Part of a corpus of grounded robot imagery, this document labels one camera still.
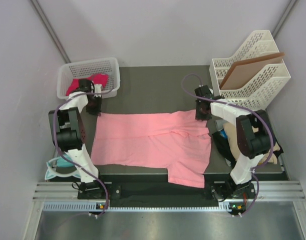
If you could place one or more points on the pink t-shirt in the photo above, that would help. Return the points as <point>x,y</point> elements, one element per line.
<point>174,141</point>

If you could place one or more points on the white plastic mesh basket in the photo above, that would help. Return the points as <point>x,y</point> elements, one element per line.
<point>83,69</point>

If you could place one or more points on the magenta folded t-shirt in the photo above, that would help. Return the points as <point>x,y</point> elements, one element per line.
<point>98,78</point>

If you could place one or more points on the beige folded t-shirt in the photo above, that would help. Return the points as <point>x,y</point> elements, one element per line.
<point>253,143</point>

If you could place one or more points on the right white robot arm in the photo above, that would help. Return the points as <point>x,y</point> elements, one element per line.
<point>240,176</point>

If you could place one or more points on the aluminium frame rail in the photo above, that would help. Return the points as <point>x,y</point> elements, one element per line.
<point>267,190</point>

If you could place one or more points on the white perforated file organizer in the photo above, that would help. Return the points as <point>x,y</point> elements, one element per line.
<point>260,91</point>

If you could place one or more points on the brown cardboard sheet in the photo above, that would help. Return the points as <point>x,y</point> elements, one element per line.
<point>241,72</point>

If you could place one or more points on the black t-shirt with blue print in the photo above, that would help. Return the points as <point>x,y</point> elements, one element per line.
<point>226,143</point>

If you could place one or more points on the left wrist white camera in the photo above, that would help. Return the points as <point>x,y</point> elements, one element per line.
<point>97,90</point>

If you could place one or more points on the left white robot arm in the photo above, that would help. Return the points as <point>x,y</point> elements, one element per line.
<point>69,136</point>

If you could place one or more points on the teal headphones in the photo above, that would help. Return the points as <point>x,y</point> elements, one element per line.
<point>60,168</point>

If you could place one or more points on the grey folded t-shirt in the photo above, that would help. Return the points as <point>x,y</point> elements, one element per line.
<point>219,124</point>

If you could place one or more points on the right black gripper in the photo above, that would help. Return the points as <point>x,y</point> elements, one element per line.
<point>199,116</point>

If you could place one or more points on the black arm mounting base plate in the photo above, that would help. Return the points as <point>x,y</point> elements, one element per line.
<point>218,192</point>

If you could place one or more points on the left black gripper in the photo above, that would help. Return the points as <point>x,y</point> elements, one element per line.
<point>96,111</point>

